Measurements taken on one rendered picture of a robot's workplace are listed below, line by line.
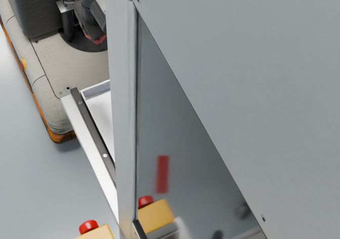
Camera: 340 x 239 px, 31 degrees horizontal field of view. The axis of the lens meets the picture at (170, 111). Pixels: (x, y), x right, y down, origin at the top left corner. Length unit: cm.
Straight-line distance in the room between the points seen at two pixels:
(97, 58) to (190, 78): 188
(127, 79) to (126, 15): 11
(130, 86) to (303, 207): 34
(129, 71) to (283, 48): 35
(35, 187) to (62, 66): 47
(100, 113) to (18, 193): 96
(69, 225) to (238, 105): 199
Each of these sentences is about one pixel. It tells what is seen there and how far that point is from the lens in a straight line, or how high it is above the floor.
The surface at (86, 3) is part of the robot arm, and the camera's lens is 126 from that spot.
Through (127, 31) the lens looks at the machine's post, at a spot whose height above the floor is 175.
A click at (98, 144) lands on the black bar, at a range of 147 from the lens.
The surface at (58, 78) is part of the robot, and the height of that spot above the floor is 28.
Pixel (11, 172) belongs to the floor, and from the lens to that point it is 246.
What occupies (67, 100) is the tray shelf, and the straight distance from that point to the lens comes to 155.
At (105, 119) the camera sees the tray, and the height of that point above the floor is 88.
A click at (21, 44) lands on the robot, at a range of 240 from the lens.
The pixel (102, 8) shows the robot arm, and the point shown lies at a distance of 118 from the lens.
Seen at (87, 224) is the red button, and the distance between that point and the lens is 127.
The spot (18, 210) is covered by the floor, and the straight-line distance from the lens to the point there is 239.
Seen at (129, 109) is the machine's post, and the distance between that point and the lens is 71.
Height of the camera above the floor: 222
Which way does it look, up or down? 61 degrees down
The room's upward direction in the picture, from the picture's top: 6 degrees clockwise
